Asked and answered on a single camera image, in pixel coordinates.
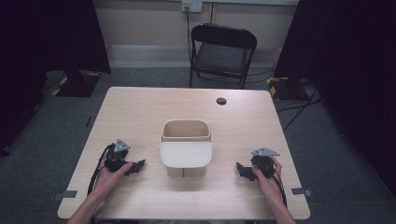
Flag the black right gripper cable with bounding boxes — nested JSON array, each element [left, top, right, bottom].
[[271, 169, 289, 209]]

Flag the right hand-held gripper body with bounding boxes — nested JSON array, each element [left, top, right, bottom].
[[250, 147, 281, 180]]

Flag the person's right hand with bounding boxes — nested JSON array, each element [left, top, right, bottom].
[[251, 156, 283, 203]]

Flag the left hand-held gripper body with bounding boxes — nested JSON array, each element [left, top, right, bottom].
[[104, 138, 132, 174]]

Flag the grey tape strip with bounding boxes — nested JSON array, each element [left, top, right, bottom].
[[52, 189, 78, 201], [290, 187, 314, 198]]

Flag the black folding chair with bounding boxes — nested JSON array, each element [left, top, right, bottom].
[[189, 22, 259, 90]]

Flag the dark curtain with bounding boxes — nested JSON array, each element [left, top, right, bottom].
[[274, 0, 396, 199]]

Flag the black stand base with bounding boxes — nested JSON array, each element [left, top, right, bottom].
[[55, 69, 103, 98], [266, 76, 313, 102]]

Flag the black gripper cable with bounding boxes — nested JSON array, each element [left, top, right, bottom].
[[271, 169, 289, 209], [87, 143, 116, 196]]

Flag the person's left hand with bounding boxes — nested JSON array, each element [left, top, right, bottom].
[[92, 161, 134, 200]]

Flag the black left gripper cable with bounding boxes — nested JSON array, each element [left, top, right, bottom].
[[87, 143, 116, 196]]

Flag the black wall socket cable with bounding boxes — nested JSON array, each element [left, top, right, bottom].
[[185, 5, 193, 62]]

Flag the white wall socket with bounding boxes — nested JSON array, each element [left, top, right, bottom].
[[181, 0, 204, 14]]

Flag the beige box with lid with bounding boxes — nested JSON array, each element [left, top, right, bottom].
[[160, 119, 214, 178]]

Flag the black floor cables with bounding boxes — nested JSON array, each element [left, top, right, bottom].
[[275, 85, 324, 133]]

